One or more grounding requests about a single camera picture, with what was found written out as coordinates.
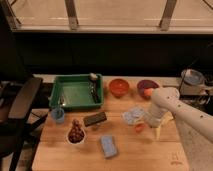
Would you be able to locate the light blue crumpled cloth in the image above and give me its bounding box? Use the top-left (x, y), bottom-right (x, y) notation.
top-left (122, 106), bottom-right (145, 125)

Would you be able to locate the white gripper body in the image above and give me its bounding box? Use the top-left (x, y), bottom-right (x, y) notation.
top-left (144, 103), bottom-right (167, 128)

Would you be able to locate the orange round fruit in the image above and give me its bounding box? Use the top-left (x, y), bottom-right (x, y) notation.
top-left (144, 88), bottom-right (154, 98)

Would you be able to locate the white bowl of brown items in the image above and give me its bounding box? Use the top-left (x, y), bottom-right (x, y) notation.
top-left (67, 119), bottom-right (86, 145)

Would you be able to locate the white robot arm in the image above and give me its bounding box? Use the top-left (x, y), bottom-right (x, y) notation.
top-left (143, 87), bottom-right (213, 143)

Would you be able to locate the blue sponge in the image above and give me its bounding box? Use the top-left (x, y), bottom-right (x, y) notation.
top-left (100, 135), bottom-right (118, 158)

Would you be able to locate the purple bowl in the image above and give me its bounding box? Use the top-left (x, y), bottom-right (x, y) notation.
top-left (137, 79), bottom-right (159, 99)

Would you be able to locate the black rectangular block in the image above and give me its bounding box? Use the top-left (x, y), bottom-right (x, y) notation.
top-left (83, 112), bottom-right (107, 127)

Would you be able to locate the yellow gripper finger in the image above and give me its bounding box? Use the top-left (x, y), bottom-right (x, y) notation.
top-left (161, 112), bottom-right (174, 126)
top-left (154, 127), bottom-right (161, 140)

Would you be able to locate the red orange pepper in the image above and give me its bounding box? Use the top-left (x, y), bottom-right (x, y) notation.
top-left (134, 123), bottom-right (145, 133)

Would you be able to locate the black office chair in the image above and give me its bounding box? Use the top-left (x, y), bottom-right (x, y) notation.
top-left (0, 78), bottom-right (47, 171)

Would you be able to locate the green plastic tray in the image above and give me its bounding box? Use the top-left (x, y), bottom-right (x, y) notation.
top-left (49, 74), bottom-right (104, 110)

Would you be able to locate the small blue cup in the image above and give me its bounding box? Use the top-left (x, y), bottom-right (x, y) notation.
top-left (51, 107), bottom-right (65, 124)

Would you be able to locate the orange bowl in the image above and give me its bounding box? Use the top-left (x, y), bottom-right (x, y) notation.
top-left (109, 79), bottom-right (129, 98)

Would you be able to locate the dish brush in tray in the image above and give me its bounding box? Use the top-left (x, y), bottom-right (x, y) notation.
top-left (89, 73), bottom-right (100, 103)

